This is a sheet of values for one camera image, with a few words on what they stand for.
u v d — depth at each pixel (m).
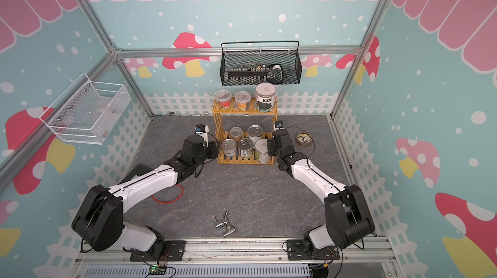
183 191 0.89
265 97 0.79
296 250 0.73
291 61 0.95
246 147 0.94
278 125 0.76
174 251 0.75
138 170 0.96
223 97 0.82
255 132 0.96
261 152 0.92
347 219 0.43
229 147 0.98
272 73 0.90
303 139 1.08
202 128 0.76
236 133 1.03
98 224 0.43
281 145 0.66
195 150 0.65
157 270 0.73
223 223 0.79
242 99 0.81
